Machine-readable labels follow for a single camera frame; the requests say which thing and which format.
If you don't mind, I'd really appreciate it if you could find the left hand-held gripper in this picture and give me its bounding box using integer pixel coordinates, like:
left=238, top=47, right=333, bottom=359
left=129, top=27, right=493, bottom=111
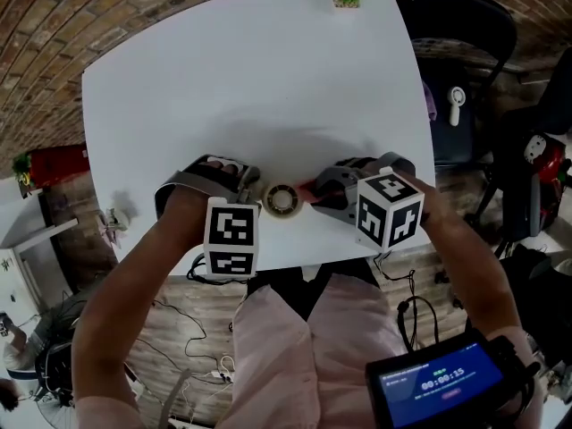
left=154, top=153, right=262, bottom=279

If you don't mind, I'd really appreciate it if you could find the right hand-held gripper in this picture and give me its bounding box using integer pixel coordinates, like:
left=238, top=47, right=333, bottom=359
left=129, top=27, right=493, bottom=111
left=311, top=152, right=425, bottom=254

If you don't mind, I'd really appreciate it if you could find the pink cloth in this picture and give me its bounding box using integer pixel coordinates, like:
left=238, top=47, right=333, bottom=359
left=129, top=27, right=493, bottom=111
left=292, top=179, right=334, bottom=206

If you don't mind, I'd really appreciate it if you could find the person's right forearm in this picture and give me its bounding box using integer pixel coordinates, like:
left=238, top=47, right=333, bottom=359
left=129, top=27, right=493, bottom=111
left=419, top=181, right=535, bottom=374

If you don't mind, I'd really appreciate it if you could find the person's left forearm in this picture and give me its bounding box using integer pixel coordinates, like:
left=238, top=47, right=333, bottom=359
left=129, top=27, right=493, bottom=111
left=71, top=185, right=211, bottom=415

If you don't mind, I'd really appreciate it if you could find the white handheld fan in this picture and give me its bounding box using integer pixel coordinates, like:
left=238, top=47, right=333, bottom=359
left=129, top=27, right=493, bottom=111
left=448, top=86, right=467, bottom=127

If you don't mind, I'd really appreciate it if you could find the person's right hand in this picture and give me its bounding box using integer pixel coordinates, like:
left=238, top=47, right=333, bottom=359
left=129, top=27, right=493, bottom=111
left=346, top=156, right=381, bottom=172

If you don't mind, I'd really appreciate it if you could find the person's left hand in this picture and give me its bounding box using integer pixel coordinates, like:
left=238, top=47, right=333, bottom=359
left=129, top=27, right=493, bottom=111
left=206, top=158, right=246, bottom=172

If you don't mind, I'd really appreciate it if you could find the pink potted plant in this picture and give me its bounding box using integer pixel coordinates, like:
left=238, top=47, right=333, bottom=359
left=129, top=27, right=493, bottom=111
left=105, top=207, right=130, bottom=245

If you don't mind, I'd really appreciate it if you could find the purple cloth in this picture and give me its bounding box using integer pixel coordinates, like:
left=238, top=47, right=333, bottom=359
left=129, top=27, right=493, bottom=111
left=422, top=80, right=439, bottom=122

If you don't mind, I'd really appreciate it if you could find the person's pink clothing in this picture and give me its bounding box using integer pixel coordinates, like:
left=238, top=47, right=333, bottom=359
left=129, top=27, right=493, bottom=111
left=73, top=273, right=546, bottom=429

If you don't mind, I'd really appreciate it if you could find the white power strip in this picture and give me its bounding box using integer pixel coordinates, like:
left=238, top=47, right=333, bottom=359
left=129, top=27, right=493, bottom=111
left=209, top=355, right=236, bottom=384

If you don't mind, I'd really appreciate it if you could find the red box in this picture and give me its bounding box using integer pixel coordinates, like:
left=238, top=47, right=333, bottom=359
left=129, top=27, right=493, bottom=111
left=29, top=144, right=89, bottom=189

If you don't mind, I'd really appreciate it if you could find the red white toy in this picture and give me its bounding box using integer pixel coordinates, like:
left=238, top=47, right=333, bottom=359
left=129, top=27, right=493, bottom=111
left=522, top=132, right=568, bottom=223

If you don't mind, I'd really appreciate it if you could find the black folding chair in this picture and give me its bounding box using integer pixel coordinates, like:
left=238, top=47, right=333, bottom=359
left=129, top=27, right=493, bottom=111
left=400, top=0, right=519, bottom=245

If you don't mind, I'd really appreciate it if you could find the green yellow plant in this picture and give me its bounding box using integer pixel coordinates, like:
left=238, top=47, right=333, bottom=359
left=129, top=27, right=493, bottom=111
left=12, top=152, right=33, bottom=196

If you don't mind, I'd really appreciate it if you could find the black tablet blue screen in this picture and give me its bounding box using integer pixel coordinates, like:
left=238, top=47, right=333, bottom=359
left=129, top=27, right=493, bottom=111
left=365, top=335, right=524, bottom=429

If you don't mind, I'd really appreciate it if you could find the black office chair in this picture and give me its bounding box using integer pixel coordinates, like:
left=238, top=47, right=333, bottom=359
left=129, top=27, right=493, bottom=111
left=473, top=46, right=572, bottom=258

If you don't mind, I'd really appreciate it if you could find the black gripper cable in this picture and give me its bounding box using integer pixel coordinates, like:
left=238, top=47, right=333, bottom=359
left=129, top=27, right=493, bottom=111
left=186, top=255, right=249, bottom=285
left=373, top=250, right=416, bottom=283

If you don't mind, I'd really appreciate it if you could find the black cable loop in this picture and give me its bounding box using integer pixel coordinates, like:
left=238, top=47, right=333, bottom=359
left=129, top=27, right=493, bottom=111
left=397, top=295, right=442, bottom=352

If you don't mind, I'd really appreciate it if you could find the grey strap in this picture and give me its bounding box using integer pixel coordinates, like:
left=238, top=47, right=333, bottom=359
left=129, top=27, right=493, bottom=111
left=167, top=368, right=191, bottom=429

